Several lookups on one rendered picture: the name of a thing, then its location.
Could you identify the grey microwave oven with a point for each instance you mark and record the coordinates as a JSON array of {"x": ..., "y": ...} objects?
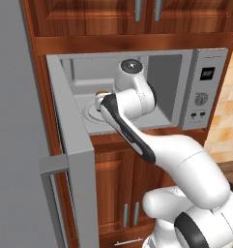
[{"x": 205, "y": 97}]

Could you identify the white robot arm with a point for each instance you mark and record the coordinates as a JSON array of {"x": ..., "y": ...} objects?
[{"x": 185, "y": 161}]

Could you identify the wooden upper cupboard door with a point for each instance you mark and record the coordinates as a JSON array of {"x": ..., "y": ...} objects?
[
  {"x": 198, "y": 14},
  {"x": 82, "y": 16}
]

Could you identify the wooden drawer front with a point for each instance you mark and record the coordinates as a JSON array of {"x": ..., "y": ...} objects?
[{"x": 121, "y": 234}]

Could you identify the grey microwave door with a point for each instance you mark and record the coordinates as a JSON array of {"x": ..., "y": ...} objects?
[{"x": 77, "y": 155}]

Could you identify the wooden cupboard door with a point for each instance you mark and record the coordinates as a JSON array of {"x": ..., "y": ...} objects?
[
  {"x": 82, "y": 16},
  {"x": 198, "y": 14},
  {"x": 147, "y": 180},
  {"x": 111, "y": 184}
]

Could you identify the white microwave turntable plate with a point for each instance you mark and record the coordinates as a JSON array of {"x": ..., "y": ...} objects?
[{"x": 89, "y": 113}]

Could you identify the wooden lower cupboard door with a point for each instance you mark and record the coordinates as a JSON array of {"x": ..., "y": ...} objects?
[
  {"x": 147, "y": 180},
  {"x": 111, "y": 184}
]

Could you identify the white cup of tea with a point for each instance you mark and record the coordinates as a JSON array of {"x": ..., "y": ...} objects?
[{"x": 100, "y": 93}]

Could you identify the grey fridge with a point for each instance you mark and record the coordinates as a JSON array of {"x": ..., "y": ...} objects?
[{"x": 14, "y": 122}]

